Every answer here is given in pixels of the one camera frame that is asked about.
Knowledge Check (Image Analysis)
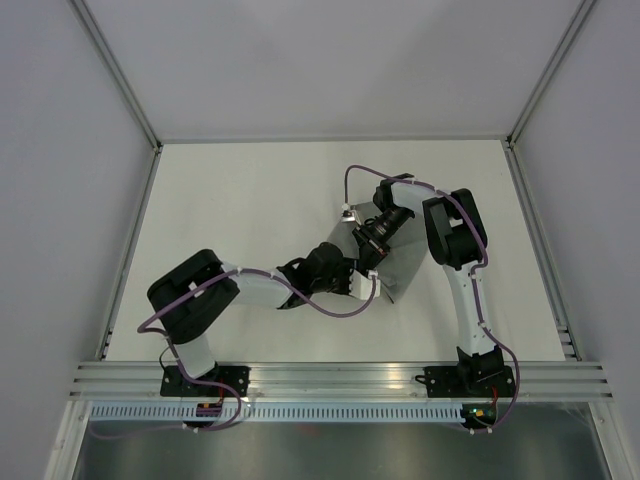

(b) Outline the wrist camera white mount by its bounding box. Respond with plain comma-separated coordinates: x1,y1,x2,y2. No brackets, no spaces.
349,270,381,300
340,203,362,225

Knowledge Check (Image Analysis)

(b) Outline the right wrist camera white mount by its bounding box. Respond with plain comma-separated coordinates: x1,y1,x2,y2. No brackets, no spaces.
340,203,362,225

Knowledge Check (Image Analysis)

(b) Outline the grey cloth napkin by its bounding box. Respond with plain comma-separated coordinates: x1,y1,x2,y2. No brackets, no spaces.
327,215,428,304

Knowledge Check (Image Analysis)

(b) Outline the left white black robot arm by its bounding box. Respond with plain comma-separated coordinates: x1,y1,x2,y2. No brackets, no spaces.
147,242,357,396

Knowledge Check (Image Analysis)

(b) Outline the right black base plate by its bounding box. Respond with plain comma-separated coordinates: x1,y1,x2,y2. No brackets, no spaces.
416,366,516,399

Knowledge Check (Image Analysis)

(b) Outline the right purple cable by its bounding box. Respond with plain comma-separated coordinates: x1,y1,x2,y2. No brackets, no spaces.
342,163,519,436

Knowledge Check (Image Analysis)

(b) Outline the left aluminium frame post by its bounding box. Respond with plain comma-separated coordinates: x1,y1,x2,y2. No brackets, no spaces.
68,0,162,153

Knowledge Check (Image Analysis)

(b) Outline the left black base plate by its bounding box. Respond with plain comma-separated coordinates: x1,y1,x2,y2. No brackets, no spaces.
160,365,250,398

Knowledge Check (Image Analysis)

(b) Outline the purple cable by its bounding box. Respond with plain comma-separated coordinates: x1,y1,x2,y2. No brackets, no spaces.
342,163,519,436
87,268,381,441

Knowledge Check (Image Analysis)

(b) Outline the white slotted cable duct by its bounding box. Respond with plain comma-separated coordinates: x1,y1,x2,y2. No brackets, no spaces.
90,401,463,423

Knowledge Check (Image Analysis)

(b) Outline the aluminium frame post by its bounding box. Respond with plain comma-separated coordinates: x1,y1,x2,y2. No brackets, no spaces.
505,0,599,150
68,0,162,153

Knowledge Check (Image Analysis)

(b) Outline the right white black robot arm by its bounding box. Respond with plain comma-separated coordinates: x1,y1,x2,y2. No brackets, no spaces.
353,167,520,399

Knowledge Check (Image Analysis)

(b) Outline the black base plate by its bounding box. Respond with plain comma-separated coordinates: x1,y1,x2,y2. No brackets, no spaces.
160,365,250,398
416,366,516,399

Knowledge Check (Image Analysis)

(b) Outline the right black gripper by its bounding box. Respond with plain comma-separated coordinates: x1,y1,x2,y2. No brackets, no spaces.
353,205,413,277

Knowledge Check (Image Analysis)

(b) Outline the right aluminium frame post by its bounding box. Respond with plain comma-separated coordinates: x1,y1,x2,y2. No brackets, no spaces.
505,0,599,150

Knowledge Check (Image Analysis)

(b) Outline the aluminium front rail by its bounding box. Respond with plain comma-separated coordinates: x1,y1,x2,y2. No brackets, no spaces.
68,361,613,402

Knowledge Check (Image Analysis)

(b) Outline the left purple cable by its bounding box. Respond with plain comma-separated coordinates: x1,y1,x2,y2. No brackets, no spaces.
87,268,381,441

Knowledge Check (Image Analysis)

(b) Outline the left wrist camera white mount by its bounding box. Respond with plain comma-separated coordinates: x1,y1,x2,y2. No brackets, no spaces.
349,270,381,300

